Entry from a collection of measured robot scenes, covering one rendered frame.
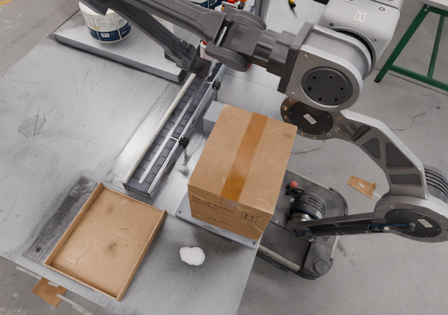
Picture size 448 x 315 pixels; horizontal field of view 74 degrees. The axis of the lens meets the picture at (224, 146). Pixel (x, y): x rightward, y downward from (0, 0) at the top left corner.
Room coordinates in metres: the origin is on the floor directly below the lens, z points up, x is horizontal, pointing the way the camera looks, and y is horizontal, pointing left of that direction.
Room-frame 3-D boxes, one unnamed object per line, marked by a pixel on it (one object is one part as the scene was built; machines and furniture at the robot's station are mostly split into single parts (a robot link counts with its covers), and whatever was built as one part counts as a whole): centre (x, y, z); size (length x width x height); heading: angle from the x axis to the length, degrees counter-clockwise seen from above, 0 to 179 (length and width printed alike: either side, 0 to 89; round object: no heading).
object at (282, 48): (0.48, -0.09, 1.45); 0.09 x 0.08 x 0.12; 156
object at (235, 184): (0.44, -0.07, 0.99); 0.30 x 0.24 x 0.27; 165
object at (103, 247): (0.24, 0.34, 0.85); 0.30 x 0.26 x 0.04; 163
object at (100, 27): (1.22, 0.61, 0.95); 0.20 x 0.20 x 0.14
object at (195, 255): (0.21, 0.07, 0.85); 0.08 x 0.07 x 0.04; 46
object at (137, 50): (1.44, 0.44, 0.86); 0.80 x 0.67 x 0.05; 163
